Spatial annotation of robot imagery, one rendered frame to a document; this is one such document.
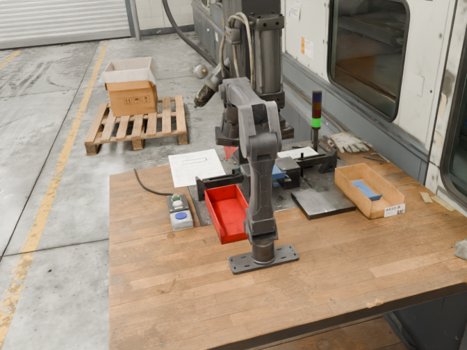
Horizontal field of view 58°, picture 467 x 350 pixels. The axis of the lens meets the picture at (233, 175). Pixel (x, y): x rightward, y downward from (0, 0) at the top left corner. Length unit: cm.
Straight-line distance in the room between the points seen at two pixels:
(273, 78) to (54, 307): 184
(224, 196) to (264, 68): 47
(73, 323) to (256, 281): 151
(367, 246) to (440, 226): 26
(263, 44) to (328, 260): 68
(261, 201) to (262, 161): 12
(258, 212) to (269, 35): 56
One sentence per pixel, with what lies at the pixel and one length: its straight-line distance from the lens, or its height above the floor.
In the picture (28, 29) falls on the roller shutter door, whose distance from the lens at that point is 1088.
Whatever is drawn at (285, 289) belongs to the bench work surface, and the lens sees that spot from 116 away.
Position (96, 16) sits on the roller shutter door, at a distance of 1060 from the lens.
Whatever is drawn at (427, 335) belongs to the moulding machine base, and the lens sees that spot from 207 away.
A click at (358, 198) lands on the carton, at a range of 147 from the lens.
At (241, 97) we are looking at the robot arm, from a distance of 109.
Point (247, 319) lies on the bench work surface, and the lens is 109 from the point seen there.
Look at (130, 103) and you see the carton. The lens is 478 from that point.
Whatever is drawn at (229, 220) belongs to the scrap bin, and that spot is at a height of 91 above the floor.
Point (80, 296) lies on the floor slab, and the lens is 266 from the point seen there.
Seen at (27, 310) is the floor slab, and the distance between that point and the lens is 272.
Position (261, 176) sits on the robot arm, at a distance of 106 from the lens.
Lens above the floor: 170
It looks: 28 degrees down
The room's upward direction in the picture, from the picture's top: 4 degrees counter-clockwise
